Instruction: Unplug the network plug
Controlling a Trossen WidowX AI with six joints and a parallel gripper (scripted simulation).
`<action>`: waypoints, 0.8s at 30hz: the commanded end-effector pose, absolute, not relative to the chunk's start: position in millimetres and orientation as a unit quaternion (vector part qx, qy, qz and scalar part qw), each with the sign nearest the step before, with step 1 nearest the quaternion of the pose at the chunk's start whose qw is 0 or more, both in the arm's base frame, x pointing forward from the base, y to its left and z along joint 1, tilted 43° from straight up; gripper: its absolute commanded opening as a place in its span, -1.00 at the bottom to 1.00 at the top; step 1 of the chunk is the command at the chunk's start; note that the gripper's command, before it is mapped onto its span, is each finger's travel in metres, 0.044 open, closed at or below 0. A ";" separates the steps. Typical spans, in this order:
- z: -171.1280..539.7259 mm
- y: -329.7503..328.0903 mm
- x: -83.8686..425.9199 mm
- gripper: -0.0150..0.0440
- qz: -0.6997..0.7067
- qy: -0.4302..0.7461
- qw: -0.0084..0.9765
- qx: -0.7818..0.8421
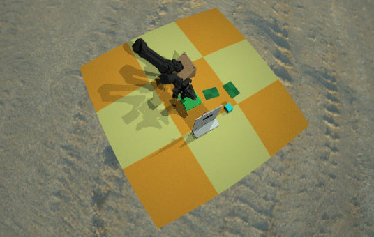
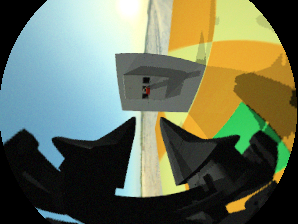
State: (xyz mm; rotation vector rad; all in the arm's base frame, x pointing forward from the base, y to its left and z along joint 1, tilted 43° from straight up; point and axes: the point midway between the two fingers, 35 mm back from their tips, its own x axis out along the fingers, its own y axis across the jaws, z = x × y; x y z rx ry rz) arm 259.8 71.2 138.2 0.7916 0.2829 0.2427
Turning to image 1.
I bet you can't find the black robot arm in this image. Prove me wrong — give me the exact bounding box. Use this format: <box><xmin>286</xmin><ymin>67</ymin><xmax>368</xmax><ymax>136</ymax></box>
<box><xmin>132</xmin><ymin>38</ymin><xmax>184</xmax><ymax>99</ymax></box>

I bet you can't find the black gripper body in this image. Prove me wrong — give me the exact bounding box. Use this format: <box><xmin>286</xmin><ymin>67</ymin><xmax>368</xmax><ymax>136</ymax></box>
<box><xmin>173</xmin><ymin>78</ymin><xmax>192</xmax><ymax>100</ymax></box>

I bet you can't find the small cyan block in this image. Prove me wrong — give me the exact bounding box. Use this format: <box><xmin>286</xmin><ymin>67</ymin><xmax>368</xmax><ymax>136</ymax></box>
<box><xmin>224</xmin><ymin>103</ymin><xmax>234</xmax><ymax>113</ymax></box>

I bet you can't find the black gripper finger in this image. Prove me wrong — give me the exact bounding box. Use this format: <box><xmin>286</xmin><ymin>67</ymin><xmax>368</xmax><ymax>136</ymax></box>
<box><xmin>184</xmin><ymin>85</ymin><xmax>197</xmax><ymax>98</ymax></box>
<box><xmin>184</xmin><ymin>93</ymin><xmax>196</xmax><ymax>100</ymax></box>

